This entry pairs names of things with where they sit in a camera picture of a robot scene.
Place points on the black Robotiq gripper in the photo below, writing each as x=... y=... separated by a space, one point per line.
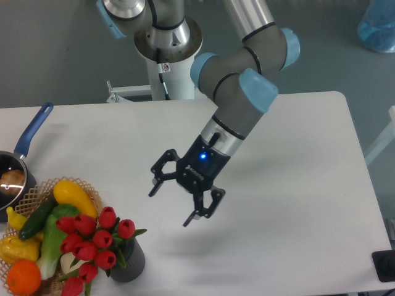
x=196 y=172

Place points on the red tulip bouquet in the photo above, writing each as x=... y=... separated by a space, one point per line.
x=97 y=241

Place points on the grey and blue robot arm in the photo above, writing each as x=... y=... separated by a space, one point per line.
x=237 y=84

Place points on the dark grey ribbed vase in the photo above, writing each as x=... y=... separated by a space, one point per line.
x=134 y=262

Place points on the yellow squash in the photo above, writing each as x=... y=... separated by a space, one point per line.
x=68 y=192

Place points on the white garlic bulb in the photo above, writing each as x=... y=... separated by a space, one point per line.
x=65 y=263

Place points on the green cucumber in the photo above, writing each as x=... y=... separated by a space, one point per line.
x=36 y=221

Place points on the green bok choy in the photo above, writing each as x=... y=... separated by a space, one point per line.
x=53 y=237

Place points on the woven wicker basket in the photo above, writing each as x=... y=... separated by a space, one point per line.
x=28 y=204

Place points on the bread roll in pan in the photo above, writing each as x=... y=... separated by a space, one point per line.
x=12 y=182

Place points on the small yellow pepper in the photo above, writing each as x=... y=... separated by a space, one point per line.
x=15 y=220

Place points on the yellow gourd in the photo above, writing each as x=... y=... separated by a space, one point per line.
x=13 y=249

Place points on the orange fruit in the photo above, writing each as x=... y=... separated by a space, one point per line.
x=24 y=278

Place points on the black device at table edge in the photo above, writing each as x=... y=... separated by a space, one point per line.
x=384 y=265

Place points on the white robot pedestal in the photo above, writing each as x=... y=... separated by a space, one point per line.
x=169 y=55

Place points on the blue-handled saucepan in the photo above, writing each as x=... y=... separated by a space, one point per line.
x=16 y=160

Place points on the white frame at right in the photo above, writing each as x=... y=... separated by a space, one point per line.
x=381 y=141

